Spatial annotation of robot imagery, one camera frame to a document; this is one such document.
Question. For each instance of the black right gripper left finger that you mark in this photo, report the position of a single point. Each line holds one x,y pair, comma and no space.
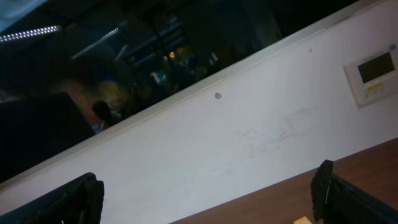
78,201

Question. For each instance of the dark glass window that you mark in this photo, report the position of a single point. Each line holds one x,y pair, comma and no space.
72,68

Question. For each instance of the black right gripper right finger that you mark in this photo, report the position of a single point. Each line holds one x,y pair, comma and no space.
337,201

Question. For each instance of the yellow block far right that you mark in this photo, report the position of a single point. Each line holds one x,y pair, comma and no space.
303,220

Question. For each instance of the wall screw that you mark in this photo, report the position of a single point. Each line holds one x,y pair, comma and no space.
218,95

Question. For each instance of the white wall control panel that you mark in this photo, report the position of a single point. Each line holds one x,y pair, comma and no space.
373,77

